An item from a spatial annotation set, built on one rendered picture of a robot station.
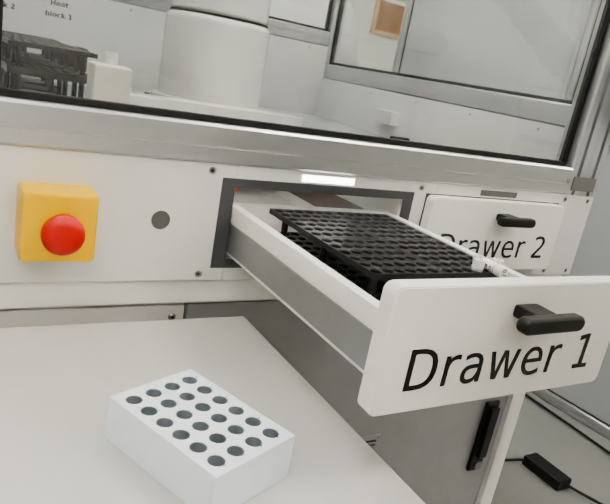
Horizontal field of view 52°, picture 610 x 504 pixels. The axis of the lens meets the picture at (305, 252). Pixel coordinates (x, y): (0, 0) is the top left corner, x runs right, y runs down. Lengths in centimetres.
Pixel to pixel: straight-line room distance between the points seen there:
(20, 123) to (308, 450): 41
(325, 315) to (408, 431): 58
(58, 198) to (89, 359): 16
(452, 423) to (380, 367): 72
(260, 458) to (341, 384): 51
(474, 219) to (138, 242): 50
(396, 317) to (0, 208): 41
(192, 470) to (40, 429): 15
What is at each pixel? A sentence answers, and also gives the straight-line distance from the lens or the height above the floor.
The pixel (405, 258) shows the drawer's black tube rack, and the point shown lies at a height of 90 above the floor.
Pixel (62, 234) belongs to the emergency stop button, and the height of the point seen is 88.
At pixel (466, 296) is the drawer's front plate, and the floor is 92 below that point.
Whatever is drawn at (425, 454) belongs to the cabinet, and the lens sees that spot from 119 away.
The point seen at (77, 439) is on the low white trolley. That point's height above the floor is 76.
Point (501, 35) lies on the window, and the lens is 97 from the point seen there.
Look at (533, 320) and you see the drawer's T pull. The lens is 52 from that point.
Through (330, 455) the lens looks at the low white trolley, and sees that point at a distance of 56.
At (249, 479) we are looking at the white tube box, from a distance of 48.
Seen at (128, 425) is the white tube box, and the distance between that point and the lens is 51.
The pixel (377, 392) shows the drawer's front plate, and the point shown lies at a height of 84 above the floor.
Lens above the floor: 107
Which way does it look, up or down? 16 degrees down
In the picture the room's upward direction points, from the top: 11 degrees clockwise
